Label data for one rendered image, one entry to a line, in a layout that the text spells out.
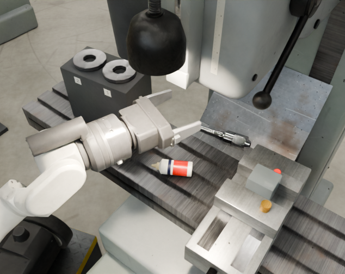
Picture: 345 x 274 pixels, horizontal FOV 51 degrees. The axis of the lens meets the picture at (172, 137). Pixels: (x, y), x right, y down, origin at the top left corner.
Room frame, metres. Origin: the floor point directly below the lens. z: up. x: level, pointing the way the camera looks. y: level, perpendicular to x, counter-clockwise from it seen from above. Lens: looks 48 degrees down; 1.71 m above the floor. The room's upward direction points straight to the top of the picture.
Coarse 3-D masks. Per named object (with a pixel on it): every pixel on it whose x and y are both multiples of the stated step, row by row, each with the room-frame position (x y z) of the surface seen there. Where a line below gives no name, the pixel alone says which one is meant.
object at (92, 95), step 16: (64, 64) 0.81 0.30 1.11; (80, 64) 0.79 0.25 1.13; (96, 64) 0.79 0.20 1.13; (112, 64) 0.79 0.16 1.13; (128, 64) 0.79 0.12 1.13; (64, 80) 0.79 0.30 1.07; (80, 80) 0.76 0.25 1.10; (96, 80) 0.74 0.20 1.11; (112, 80) 0.73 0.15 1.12; (128, 80) 0.73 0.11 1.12; (144, 80) 0.76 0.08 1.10; (80, 96) 0.77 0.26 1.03; (96, 96) 0.74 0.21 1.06; (112, 96) 0.71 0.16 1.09; (128, 96) 0.69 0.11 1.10; (80, 112) 0.78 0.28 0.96; (96, 112) 0.74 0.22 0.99; (112, 112) 0.71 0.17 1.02
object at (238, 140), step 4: (232, 132) 0.75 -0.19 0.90; (228, 136) 0.73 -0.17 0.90; (232, 136) 0.73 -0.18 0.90; (236, 136) 0.73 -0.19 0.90; (240, 136) 0.73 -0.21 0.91; (244, 136) 0.73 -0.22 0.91; (248, 136) 0.73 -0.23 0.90; (228, 140) 0.72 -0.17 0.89; (232, 140) 0.72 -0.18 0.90; (236, 140) 0.72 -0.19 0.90; (240, 140) 0.71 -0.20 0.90; (244, 140) 0.71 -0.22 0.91; (228, 144) 0.72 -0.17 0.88; (232, 144) 0.71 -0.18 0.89; (236, 144) 0.71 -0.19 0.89; (240, 144) 0.71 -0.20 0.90; (244, 144) 0.70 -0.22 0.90; (236, 148) 0.71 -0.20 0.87; (240, 148) 0.70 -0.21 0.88
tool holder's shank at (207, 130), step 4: (204, 128) 0.79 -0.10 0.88; (208, 128) 0.78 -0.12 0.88; (204, 132) 0.78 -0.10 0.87; (208, 132) 0.77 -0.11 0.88; (212, 132) 0.77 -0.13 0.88; (216, 132) 0.76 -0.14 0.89; (220, 132) 0.76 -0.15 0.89; (224, 132) 0.77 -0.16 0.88; (216, 136) 0.75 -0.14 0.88; (220, 136) 0.75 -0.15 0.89; (220, 140) 0.74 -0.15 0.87
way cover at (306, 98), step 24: (288, 72) 0.82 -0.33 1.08; (216, 96) 0.87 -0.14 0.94; (288, 96) 0.78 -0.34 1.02; (312, 96) 0.75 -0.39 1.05; (216, 120) 0.81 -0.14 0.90; (240, 120) 0.78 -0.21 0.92; (264, 120) 0.76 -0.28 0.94; (288, 120) 0.74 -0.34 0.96; (312, 120) 0.71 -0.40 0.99; (216, 144) 0.73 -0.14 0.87; (264, 144) 0.70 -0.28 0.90; (288, 144) 0.69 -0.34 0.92
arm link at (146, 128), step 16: (144, 96) 0.52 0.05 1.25; (128, 112) 0.48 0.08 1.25; (144, 112) 0.48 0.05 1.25; (112, 128) 0.42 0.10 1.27; (128, 128) 0.44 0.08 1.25; (144, 128) 0.44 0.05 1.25; (160, 128) 0.44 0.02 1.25; (112, 144) 0.40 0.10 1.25; (128, 144) 0.41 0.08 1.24; (144, 144) 0.42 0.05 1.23; (160, 144) 0.43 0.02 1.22; (112, 160) 0.39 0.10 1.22
